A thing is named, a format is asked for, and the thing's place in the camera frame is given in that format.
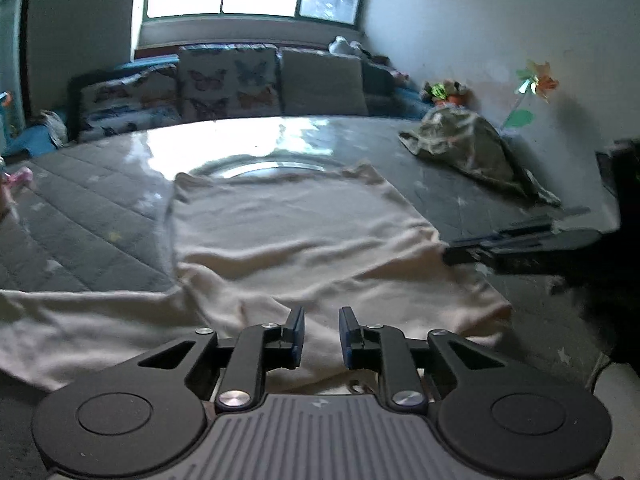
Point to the dark blue sofa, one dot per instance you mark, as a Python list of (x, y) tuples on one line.
[(385, 97)]

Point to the round black induction cooktop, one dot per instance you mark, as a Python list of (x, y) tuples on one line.
[(267, 166)]

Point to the white plush toy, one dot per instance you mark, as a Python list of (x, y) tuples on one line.
[(341, 46)]

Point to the lying butterfly print cushion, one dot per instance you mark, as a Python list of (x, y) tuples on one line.
[(142, 101)]

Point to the upright butterfly print cushion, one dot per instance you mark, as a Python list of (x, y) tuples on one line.
[(220, 81)]

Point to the cream white shirt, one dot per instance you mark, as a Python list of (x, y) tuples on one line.
[(248, 250)]

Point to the colourful paper pinwheel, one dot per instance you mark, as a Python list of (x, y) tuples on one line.
[(535, 80)]

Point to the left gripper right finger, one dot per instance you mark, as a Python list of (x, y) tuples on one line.
[(384, 350)]

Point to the green patterned garment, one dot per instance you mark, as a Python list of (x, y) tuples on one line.
[(468, 143)]

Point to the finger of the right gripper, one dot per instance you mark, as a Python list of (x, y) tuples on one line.
[(536, 246)]

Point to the pink hair clip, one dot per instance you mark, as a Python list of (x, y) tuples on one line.
[(18, 179)]

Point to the plain grey cushion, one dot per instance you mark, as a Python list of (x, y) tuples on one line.
[(315, 82)]

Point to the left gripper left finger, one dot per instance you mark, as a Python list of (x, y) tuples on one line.
[(259, 349)]

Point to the small plush toy pile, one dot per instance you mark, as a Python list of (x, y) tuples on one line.
[(447, 92)]

